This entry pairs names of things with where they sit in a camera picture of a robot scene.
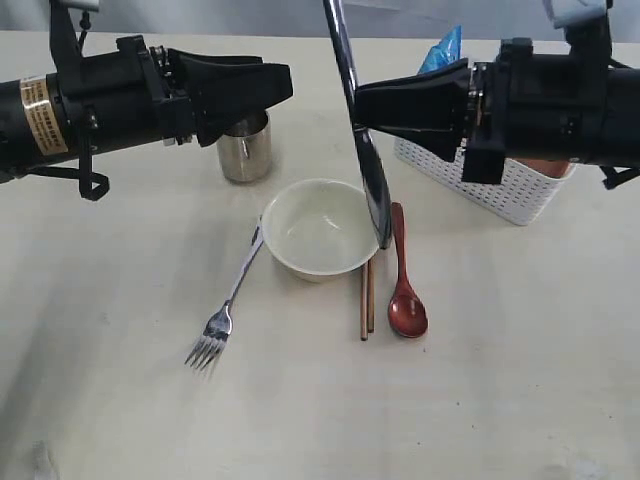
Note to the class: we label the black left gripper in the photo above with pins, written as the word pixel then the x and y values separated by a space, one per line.
pixel 137 94

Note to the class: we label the blue snack packet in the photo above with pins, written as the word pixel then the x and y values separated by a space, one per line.
pixel 446 52

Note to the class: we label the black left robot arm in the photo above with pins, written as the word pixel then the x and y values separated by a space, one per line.
pixel 32 137

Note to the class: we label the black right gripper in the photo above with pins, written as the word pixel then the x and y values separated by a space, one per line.
pixel 521 105

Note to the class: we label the wooden chopstick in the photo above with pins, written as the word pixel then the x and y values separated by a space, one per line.
pixel 370 293
pixel 364 304

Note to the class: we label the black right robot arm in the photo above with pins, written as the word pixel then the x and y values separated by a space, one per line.
pixel 618 148

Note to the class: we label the dark red wooden spoon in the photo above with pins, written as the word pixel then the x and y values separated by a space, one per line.
pixel 406 312

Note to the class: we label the metal cutlery handle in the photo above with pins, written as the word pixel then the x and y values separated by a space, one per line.
pixel 374 180
pixel 215 335

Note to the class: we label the brown wooden plate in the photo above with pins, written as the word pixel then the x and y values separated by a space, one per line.
pixel 551 169

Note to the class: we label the grey ceramic bowl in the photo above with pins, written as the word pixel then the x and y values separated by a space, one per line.
pixel 319 229

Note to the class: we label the stainless steel cup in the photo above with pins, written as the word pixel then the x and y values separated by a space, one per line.
pixel 245 149

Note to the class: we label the white perforated plastic basket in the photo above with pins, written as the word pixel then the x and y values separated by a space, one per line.
pixel 521 197

